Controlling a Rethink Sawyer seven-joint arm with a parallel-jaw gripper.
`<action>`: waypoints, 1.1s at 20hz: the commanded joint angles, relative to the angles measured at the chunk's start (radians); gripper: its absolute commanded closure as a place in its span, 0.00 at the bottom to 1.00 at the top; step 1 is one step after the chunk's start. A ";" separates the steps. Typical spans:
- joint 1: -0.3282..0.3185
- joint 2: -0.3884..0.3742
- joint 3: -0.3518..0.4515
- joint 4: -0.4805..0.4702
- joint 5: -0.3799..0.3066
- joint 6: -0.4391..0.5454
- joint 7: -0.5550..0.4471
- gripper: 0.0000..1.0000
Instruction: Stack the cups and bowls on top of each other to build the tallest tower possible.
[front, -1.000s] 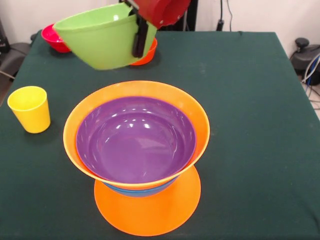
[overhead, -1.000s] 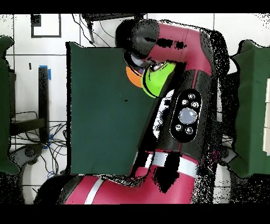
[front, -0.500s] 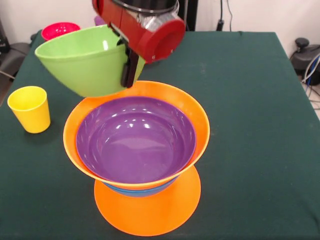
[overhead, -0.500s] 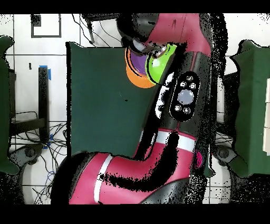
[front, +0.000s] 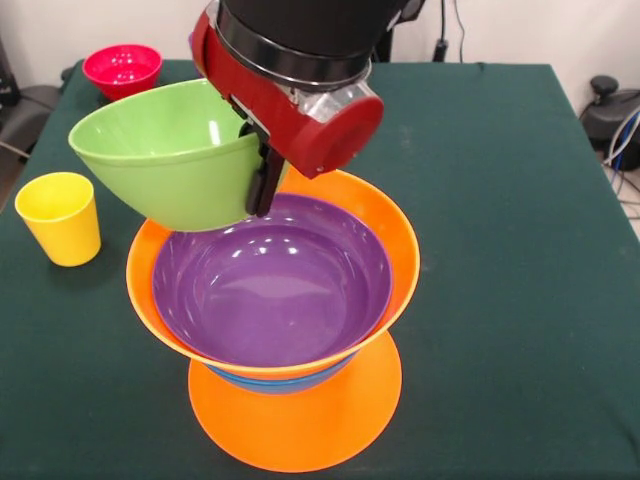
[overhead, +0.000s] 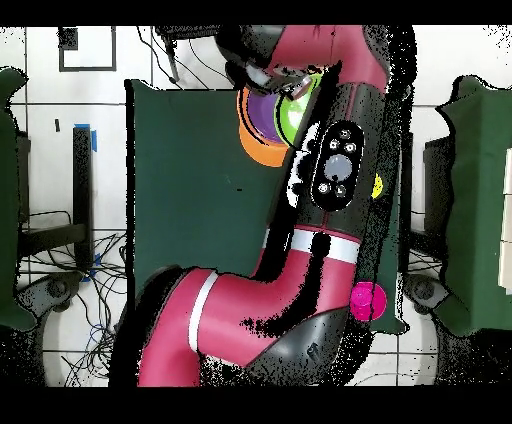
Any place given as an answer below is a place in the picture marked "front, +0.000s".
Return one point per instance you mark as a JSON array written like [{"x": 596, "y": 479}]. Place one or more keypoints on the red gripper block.
[{"x": 280, "y": 120}]

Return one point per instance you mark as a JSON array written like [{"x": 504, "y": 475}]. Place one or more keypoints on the green bowl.
[{"x": 175, "y": 185}]

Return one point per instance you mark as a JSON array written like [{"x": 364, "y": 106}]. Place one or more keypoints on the wide purple bowl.
[{"x": 270, "y": 290}]

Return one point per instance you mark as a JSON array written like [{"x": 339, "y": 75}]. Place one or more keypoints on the large orange bowl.
[
  {"x": 295, "y": 430},
  {"x": 400, "y": 240}
]

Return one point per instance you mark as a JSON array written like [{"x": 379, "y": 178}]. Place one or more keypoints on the opaque blue bowl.
[{"x": 280, "y": 386}]

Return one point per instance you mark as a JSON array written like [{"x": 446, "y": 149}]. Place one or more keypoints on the pink bowl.
[{"x": 122, "y": 70}]

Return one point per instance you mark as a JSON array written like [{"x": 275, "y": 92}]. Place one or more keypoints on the yellow cup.
[{"x": 62, "y": 230}]

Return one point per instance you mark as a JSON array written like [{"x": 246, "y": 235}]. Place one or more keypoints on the dark green tablecloth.
[{"x": 500, "y": 300}]

